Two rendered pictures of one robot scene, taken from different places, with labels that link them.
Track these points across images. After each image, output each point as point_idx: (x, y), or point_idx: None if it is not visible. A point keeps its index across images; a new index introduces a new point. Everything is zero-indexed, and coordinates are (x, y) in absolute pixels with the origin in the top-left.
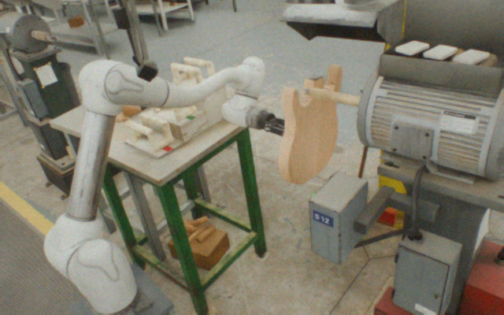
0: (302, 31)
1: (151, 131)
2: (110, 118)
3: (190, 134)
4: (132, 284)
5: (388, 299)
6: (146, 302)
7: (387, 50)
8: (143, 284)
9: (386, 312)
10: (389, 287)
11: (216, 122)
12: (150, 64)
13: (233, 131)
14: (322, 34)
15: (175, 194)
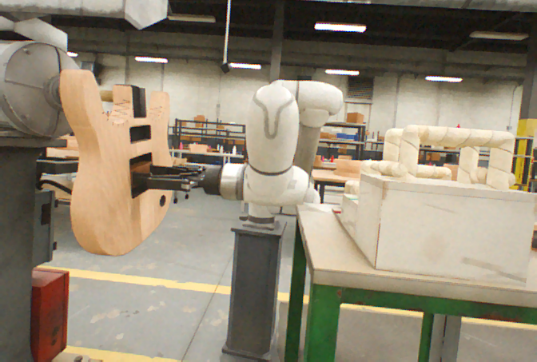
0: (148, 19)
1: (347, 181)
2: (300, 123)
3: (344, 218)
4: (250, 206)
5: (49, 277)
6: (245, 222)
7: (56, 29)
8: (259, 229)
9: (58, 269)
10: (41, 286)
11: (359, 245)
12: (223, 63)
13: (306, 243)
14: (114, 13)
15: (296, 232)
